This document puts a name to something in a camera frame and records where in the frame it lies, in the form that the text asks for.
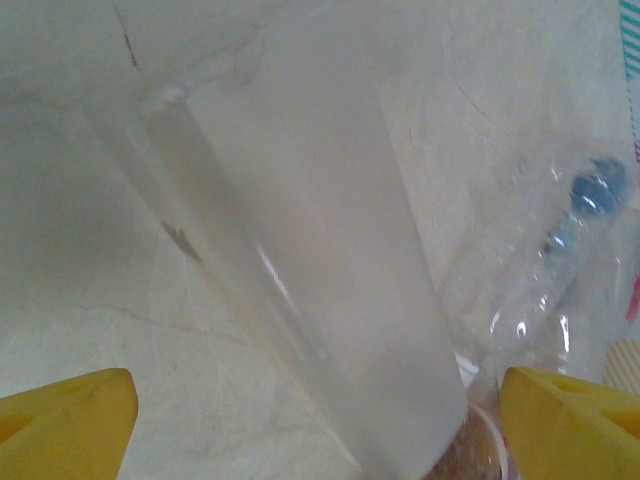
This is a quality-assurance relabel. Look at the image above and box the green translucent bin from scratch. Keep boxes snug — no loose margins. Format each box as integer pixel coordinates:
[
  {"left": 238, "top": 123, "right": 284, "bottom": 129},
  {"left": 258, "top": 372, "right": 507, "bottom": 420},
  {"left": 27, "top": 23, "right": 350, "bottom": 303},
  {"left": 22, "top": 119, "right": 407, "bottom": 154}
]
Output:
[{"left": 79, "top": 0, "right": 469, "bottom": 480}]

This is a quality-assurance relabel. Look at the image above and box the blue label blue cap bottle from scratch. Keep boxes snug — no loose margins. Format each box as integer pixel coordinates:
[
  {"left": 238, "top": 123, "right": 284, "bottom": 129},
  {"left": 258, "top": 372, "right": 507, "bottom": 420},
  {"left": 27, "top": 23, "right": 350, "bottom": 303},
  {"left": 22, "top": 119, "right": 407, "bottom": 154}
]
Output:
[{"left": 469, "top": 154, "right": 640, "bottom": 391}]

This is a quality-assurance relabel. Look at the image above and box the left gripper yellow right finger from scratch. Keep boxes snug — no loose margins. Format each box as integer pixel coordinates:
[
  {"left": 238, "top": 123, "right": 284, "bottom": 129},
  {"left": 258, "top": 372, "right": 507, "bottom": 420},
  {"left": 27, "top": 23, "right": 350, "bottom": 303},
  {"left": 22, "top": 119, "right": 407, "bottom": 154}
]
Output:
[{"left": 499, "top": 366, "right": 640, "bottom": 480}]

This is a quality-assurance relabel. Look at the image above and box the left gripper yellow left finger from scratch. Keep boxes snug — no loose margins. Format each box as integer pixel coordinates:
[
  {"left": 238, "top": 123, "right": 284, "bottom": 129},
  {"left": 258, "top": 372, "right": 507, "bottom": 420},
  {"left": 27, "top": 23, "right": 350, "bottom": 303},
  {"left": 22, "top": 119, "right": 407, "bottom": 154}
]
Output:
[{"left": 0, "top": 367, "right": 140, "bottom": 480}]

